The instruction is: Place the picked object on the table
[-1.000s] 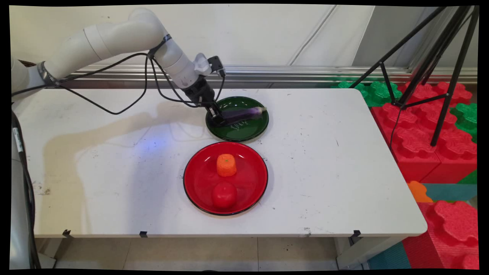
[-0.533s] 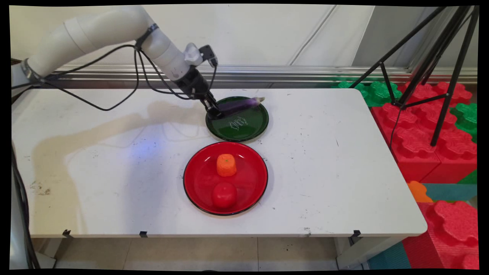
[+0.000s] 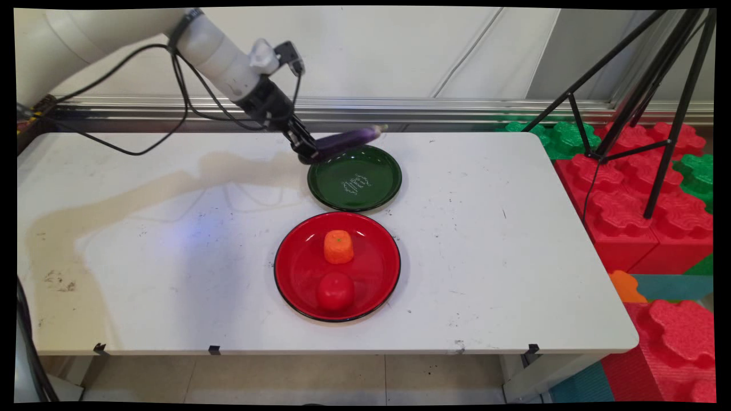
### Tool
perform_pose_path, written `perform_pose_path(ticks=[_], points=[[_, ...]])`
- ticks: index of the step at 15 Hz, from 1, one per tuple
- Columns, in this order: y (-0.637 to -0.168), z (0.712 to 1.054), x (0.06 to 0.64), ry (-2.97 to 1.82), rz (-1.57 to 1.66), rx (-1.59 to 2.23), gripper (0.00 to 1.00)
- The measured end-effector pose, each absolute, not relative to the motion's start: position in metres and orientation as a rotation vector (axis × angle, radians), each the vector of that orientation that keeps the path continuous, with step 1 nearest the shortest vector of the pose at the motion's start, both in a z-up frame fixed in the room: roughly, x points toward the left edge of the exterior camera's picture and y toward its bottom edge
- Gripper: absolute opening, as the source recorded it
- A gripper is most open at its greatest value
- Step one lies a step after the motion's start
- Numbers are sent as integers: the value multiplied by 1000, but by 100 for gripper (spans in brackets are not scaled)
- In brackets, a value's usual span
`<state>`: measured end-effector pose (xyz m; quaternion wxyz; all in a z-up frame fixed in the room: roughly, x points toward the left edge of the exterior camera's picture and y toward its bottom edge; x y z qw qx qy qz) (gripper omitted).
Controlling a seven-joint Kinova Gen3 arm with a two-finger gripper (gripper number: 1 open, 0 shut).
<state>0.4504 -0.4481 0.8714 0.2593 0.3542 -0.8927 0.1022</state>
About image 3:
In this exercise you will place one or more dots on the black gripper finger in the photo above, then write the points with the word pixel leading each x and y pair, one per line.
pixel 300 137
pixel 308 157

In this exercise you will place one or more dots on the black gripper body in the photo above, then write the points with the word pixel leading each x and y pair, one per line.
pixel 268 103

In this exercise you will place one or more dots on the purple toy eggplant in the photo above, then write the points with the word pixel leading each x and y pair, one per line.
pixel 348 138

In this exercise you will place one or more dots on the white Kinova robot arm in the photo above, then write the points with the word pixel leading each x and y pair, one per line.
pixel 143 34

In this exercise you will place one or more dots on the dark green plate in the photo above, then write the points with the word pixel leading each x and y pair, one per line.
pixel 354 182

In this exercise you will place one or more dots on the orange toy carrot piece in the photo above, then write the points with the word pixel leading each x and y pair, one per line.
pixel 338 248

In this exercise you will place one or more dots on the red plate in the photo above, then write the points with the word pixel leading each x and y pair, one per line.
pixel 365 268

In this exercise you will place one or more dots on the red toy tomato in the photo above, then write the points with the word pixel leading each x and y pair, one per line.
pixel 335 291

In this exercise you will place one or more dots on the black table edge clip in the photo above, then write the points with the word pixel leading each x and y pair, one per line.
pixel 215 349
pixel 101 349
pixel 533 350

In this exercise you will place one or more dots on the dark wicker basket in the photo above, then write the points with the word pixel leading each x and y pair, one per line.
pixel 37 117

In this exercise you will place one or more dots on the green foam block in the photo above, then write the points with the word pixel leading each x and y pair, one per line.
pixel 562 140
pixel 698 180

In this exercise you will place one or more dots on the large red foam block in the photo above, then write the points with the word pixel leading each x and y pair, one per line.
pixel 622 211

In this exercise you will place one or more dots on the white table leg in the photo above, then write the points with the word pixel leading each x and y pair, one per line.
pixel 542 377

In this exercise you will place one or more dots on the orange foam block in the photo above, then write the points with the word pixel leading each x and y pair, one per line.
pixel 625 286

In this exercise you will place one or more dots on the black tripod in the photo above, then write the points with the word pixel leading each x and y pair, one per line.
pixel 662 85

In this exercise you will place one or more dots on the teal foam mat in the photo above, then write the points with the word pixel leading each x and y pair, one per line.
pixel 674 287

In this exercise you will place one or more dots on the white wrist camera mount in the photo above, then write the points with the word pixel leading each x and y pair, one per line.
pixel 268 56

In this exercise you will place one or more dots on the aluminium wall rail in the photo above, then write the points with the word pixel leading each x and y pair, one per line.
pixel 457 108

